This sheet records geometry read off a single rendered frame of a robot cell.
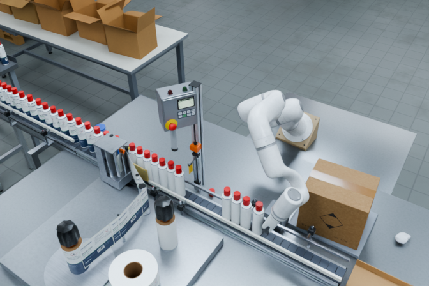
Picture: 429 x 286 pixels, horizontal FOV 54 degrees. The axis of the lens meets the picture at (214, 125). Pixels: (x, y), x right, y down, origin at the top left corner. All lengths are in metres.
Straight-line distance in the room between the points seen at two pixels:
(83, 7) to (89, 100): 1.03
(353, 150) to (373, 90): 2.23
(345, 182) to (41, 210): 1.56
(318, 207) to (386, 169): 0.72
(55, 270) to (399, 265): 1.56
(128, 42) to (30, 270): 2.12
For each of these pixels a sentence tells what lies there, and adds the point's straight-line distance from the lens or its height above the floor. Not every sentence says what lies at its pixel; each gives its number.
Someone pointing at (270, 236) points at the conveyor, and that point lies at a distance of 2.11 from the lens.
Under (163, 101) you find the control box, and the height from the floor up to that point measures 1.47.
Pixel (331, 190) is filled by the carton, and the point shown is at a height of 1.12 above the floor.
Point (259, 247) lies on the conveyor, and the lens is 2.09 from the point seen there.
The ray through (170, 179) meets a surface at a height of 0.99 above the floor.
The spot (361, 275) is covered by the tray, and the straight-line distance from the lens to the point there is 2.13.
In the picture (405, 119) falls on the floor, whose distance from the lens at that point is 4.57.
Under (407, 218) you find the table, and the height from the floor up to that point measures 0.83.
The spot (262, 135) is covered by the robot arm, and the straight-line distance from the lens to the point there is 1.76.
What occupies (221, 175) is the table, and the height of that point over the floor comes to 0.83.
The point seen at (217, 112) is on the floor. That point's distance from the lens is 4.30.
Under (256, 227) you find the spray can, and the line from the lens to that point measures 2.05.
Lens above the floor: 2.55
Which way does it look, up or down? 38 degrees down
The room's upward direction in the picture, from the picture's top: 1 degrees counter-clockwise
